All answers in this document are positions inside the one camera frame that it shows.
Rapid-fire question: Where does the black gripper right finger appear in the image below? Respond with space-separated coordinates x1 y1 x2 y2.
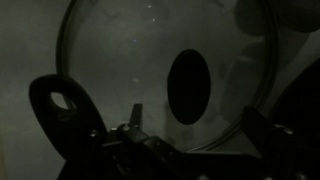
241 106 320 162

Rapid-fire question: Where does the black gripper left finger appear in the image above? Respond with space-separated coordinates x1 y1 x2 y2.
109 103 188 168

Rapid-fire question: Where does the large glass lid black knob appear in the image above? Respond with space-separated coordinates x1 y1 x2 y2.
55 0 280 153

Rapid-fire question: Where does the light grey coffee table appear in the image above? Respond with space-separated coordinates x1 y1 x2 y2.
0 0 320 180

